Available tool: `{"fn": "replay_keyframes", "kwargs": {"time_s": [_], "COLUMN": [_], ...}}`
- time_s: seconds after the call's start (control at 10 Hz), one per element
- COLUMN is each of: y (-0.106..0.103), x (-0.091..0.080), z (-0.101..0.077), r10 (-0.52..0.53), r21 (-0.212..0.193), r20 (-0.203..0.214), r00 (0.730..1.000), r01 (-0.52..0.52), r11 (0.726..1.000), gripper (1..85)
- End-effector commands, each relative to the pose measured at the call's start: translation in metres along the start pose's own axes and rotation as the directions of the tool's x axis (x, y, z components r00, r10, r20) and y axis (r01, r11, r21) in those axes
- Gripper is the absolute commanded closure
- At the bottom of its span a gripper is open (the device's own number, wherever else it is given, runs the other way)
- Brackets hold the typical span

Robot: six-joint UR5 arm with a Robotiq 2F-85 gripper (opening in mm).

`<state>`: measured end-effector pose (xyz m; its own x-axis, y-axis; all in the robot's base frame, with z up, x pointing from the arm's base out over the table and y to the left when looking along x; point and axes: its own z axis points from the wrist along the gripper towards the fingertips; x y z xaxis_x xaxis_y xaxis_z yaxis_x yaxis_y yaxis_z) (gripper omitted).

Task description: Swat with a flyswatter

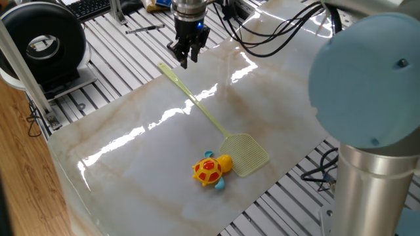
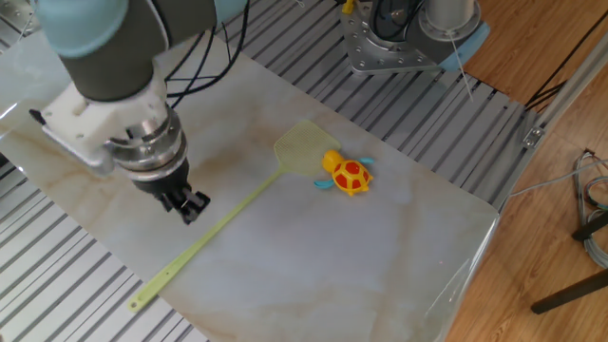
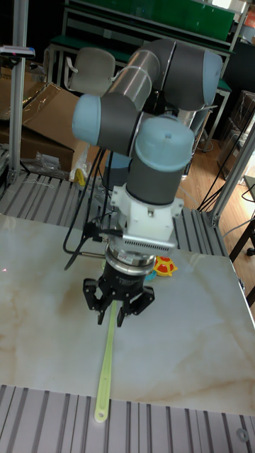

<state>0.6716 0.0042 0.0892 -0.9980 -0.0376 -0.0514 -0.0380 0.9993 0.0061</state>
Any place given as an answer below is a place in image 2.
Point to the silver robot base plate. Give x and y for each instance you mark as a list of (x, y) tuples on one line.
[(380, 52)]

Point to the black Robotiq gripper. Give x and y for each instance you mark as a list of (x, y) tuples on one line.
[(164, 183)]

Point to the glossy marble pattern mat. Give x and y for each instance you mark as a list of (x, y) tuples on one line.
[(309, 261)]

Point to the silver perforated metal plate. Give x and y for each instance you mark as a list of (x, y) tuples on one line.
[(16, 16)]

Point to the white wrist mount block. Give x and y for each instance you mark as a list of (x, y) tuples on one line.
[(95, 123)]

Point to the aluminium frame post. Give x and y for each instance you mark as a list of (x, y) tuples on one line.
[(570, 90)]

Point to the yellow plug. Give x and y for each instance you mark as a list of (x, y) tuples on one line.
[(348, 5)]

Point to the yellow red turtle toy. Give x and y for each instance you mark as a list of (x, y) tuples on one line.
[(351, 176)]

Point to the pale green plastic flyswatter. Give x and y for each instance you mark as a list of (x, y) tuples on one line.
[(306, 147)]

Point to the black floor bar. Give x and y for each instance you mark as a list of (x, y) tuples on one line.
[(570, 292), (591, 228)]

